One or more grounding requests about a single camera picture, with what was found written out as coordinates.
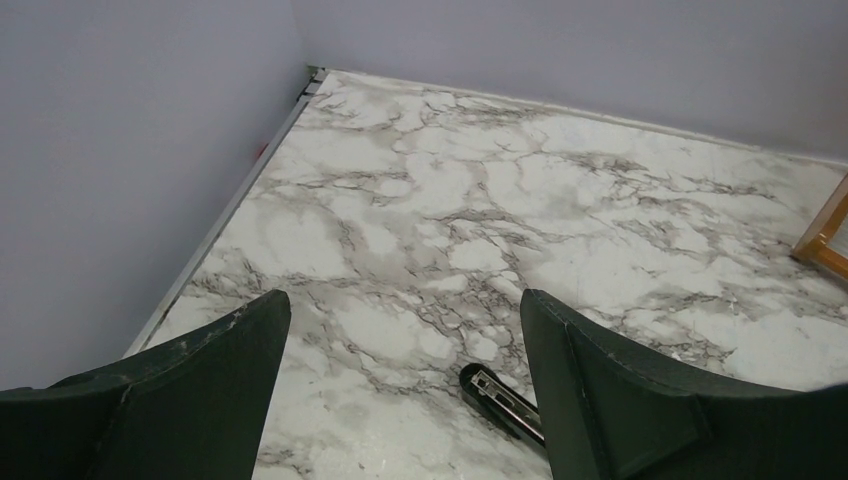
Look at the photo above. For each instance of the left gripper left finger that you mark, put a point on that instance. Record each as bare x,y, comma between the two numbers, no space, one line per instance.
193,407

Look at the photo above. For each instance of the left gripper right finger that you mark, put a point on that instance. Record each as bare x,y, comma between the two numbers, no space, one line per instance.
612,408

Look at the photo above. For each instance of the beige black stapler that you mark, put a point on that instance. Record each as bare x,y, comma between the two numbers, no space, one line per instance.
502,406

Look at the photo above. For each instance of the orange wooden shelf rack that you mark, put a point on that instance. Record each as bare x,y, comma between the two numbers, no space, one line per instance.
824,243

